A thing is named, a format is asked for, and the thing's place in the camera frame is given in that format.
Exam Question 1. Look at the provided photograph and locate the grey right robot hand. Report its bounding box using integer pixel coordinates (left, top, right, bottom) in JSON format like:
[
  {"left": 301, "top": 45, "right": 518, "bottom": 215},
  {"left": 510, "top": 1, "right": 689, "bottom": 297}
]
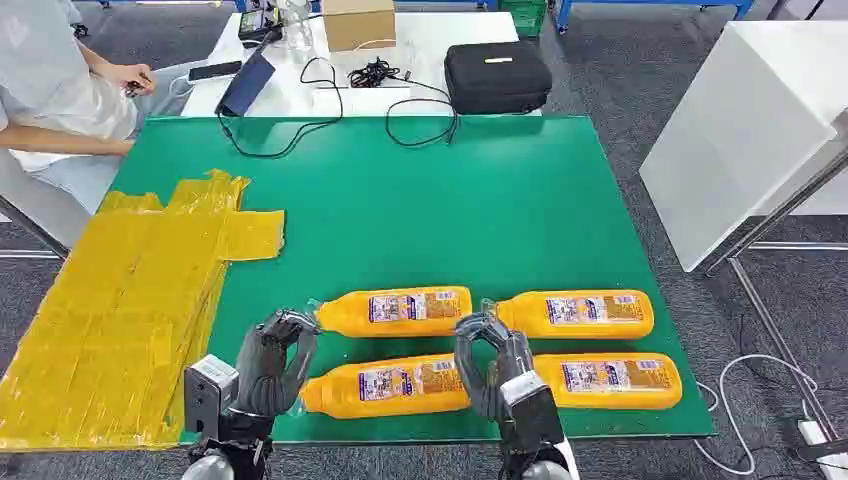
[{"left": 453, "top": 311, "right": 535, "bottom": 423}]

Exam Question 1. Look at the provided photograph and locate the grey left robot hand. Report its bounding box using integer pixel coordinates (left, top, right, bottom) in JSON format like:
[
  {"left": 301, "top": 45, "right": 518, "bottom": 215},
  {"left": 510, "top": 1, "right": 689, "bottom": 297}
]
[{"left": 228, "top": 308, "right": 322, "bottom": 419}]

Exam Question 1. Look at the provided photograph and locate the orange drink bottle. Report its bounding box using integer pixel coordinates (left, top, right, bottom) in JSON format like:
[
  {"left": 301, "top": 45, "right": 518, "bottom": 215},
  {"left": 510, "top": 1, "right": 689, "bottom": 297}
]
[
  {"left": 309, "top": 285, "right": 474, "bottom": 340},
  {"left": 532, "top": 352, "right": 684, "bottom": 411},
  {"left": 298, "top": 353, "right": 472, "bottom": 421},
  {"left": 480, "top": 289, "right": 656, "bottom": 342}
]

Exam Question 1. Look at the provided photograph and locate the green table mat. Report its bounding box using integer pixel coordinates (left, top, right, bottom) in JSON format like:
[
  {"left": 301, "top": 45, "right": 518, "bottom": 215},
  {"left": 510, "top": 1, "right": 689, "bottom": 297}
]
[{"left": 105, "top": 115, "right": 717, "bottom": 446}]

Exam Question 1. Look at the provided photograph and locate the yellow sheet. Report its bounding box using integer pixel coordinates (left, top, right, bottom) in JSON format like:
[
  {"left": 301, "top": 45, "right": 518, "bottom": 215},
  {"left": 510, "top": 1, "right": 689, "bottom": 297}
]
[{"left": 0, "top": 168, "right": 286, "bottom": 453}]

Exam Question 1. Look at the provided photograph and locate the black zip case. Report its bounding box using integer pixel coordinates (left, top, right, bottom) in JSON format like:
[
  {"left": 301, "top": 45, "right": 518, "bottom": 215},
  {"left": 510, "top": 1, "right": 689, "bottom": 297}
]
[{"left": 443, "top": 40, "right": 554, "bottom": 117}]

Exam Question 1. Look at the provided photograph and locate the pale grey chair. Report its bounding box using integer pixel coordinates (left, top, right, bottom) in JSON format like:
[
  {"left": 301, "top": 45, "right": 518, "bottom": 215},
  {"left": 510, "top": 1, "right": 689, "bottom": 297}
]
[{"left": 0, "top": 148, "right": 92, "bottom": 261}]

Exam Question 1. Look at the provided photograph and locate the dark blue flat pouch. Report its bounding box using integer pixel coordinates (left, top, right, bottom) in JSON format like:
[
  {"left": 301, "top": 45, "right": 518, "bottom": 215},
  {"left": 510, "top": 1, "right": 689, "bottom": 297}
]
[{"left": 214, "top": 52, "right": 278, "bottom": 119}]

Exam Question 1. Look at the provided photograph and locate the black smartphone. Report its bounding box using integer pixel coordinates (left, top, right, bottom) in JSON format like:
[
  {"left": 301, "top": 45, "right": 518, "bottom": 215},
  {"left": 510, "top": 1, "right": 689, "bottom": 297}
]
[{"left": 186, "top": 60, "right": 244, "bottom": 84}]

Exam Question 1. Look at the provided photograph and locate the white panel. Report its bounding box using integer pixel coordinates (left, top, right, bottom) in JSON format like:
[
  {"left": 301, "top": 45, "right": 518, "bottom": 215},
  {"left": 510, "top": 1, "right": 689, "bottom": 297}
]
[{"left": 638, "top": 19, "right": 848, "bottom": 274}]

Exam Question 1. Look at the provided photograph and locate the white power strip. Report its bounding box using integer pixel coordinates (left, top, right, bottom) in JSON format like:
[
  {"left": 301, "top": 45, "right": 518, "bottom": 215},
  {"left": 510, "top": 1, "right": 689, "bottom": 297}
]
[{"left": 796, "top": 417, "right": 848, "bottom": 480}]

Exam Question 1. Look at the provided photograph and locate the white table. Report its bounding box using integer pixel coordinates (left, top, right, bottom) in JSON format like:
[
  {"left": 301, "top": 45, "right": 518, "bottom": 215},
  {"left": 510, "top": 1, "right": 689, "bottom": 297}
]
[{"left": 179, "top": 11, "right": 542, "bottom": 120}]

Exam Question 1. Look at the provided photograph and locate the person's hand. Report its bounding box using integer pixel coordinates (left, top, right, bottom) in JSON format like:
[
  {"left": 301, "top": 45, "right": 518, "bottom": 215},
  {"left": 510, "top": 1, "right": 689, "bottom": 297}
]
[{"left": 109, "top": 62, "right": 158, "bottom": 99}]

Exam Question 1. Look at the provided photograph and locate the green plastic crate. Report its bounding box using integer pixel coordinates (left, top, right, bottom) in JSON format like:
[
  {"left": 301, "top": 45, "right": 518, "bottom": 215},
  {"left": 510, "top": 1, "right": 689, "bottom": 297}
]
[{"left": 497, "top": 0, "right": 550, "bottom": 38}]

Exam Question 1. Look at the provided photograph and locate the black handheld device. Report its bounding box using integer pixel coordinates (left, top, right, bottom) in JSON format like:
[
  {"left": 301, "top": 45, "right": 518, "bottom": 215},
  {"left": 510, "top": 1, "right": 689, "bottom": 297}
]
[{"left": 237, "top": 7, "right": 285, "bottom": 50}]

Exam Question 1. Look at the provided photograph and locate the clear plastic bottle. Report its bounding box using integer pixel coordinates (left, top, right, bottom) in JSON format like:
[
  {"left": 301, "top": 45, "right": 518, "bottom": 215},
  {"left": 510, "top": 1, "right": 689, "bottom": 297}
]
[{"left": 280, "top": 0, "right": 317, "bottom": 52}]

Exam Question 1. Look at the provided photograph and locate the person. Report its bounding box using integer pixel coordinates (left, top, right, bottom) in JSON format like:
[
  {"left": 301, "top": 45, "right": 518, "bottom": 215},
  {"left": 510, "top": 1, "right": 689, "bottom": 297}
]
[{"left": 0, "top": 0, "right": 208, "bottom": 217}]

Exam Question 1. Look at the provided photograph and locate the brown cardboard box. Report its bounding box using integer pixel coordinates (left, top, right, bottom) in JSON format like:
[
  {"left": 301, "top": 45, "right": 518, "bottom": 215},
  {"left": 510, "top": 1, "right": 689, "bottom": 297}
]
[{"left": 321, "top": 0, "right": 398, "bottom": 54}]

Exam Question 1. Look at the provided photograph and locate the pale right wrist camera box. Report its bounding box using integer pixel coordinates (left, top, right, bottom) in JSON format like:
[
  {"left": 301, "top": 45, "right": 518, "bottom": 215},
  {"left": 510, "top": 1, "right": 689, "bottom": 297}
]
[{"left": 498, "top": 370, "right": 566, "bottom": 453}]

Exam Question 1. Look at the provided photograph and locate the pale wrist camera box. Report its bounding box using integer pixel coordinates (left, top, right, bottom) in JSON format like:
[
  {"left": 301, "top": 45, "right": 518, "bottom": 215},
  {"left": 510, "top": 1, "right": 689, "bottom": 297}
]
[
  {"left": 183, "top": 354, "right": 240, "bottom": 440},
  {"left": 498, "top": 370, "right": 566, "bottom": 453}
]

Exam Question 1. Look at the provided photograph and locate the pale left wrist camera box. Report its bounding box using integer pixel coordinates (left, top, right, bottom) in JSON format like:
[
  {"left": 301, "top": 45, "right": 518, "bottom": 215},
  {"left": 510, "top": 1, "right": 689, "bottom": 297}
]
[{"left": 183, "top": 354, "right": 240, "bottom": 440}]

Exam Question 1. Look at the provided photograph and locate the white floor cable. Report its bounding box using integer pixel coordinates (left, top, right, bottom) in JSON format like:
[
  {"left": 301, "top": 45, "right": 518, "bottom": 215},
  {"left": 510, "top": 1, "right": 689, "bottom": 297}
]
[{"left": 691, "top": 353, "right": 823, "bottom": 478}]

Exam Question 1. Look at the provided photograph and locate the black looped cable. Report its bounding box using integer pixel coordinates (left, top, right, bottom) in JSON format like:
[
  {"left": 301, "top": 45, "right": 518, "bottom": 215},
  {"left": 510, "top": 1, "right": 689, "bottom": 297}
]
[{"left": 384, "top": 75, "right": 460, "bottom": 149}]

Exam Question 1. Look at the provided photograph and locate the long black cable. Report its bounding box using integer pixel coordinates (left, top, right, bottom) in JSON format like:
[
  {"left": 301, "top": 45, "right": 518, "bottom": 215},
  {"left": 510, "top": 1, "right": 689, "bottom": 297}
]
[{"left": 216, "top": 55, "right": 346, "bottom": 161}]

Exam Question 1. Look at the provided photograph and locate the grey metal stand frame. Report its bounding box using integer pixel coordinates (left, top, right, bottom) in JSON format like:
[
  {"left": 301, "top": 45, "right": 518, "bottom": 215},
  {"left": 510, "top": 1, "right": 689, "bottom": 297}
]
[{"left": 700, "top": 140, "right": 848, "bottom": 440}]

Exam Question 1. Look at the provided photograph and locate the black cable bundle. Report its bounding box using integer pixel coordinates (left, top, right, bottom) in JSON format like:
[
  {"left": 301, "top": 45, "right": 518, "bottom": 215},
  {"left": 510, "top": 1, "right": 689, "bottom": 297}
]
[{"left": 347, "top": 57, "right": 403, "bottom": 90}]

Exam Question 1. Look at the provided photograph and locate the blue metal frame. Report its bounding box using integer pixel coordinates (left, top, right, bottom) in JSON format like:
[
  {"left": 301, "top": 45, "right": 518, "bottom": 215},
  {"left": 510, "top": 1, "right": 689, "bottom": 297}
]
[{"left": 554, "top": 0, "right": 756, "bottom": 35}]

